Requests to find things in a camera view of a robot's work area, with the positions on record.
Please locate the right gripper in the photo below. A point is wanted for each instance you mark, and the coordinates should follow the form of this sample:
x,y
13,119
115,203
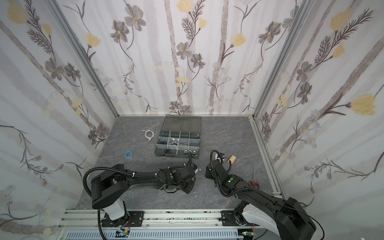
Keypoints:
x,y
212,169

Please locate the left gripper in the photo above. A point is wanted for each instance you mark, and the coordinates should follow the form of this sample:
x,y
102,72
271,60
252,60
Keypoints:
x,y
190,177

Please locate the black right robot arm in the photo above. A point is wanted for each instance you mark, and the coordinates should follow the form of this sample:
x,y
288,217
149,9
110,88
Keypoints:
x,y
292,221

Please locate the small wooden block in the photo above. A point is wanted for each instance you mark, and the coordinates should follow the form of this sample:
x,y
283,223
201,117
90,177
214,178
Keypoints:
x,y
232,159

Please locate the green compartment organizer box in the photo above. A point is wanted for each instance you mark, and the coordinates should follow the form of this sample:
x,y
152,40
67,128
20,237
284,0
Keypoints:
x,y
178,136

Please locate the red handled scissors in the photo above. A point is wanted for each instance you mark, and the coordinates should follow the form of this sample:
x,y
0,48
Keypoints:
x,y
253,181

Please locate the white slotted cable duct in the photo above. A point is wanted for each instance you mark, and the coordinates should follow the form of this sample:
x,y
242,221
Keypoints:
x,y
191,234

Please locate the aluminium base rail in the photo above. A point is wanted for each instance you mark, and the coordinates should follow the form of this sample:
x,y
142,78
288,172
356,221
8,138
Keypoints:
x,y
156,219

